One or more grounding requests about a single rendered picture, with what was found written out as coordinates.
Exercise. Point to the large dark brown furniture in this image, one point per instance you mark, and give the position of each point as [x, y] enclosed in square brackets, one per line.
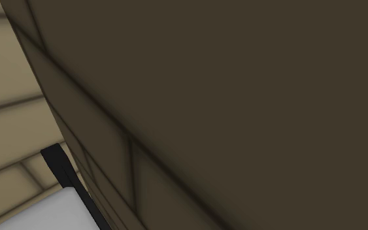
[234, 111]

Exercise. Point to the white furniture with black edge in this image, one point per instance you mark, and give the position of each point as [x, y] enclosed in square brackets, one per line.
[53, 212]

